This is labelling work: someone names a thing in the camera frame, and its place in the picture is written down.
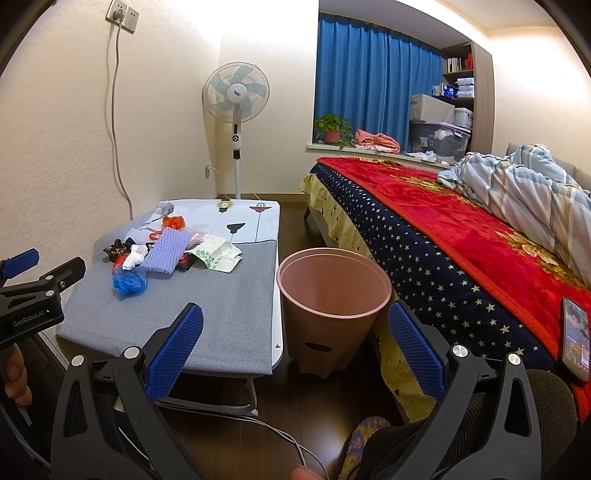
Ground blue plastic bag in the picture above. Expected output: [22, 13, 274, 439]
[112, 266, 148, 298]

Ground white plastic bag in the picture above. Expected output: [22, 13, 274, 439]
[122, 244, 148, 271]

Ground purple textured cloth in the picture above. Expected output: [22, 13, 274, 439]
[142, 228, 192, 275]

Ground orange plastic bag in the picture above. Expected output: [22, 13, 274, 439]
[148, 216, 185, 241]

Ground clear bag with candy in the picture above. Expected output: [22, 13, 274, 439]
[185, 231, 208, 251]

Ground pink plastic trash bin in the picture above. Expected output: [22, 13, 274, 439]
[276, 247, 393, 379]

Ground person's left hand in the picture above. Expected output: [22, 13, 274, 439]
[2, 344, 32, 407]

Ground black smartphone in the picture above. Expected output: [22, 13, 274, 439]
[562, 298, 590, 383]

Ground leopard print scrunchie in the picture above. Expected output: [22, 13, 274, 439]
[103, 237, 135, 264]

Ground bed with red blanket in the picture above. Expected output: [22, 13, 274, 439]
[301, 157, 590, 419]

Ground colourful knitted slipper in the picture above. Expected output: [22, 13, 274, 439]
[338, 416, 391, 480]

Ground low table with cloth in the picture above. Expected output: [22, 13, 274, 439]
[57, 199, 283, 377]

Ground striped blue grey duvet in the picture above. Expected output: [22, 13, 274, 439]
[437, 144, 590, 285]

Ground dark plastic storage bin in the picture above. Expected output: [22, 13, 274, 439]
[410, 121, 472, 164]

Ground white standing fan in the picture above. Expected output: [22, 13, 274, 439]
[202, 62, 270, 199]

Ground pink folded clothes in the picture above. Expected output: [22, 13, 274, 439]
[352, 129, 401, 154]

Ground grey storage box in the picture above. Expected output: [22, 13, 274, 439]
[410, 94, 455, 124]

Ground potted green plant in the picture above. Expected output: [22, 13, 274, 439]
[314, 113, 353, 148]

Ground wooden bookshelf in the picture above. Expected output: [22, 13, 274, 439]
[434, 41, 495, 153]

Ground blue curtain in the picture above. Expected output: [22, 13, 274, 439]
[314, 13, 443, 151]

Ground white cable on floor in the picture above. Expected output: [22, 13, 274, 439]
[156, 400, 330, 480]

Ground grey wall cable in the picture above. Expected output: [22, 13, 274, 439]
[105, 11, 136, 221]

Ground wall power socket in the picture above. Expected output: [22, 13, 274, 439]
[105, 0, 139, 34]

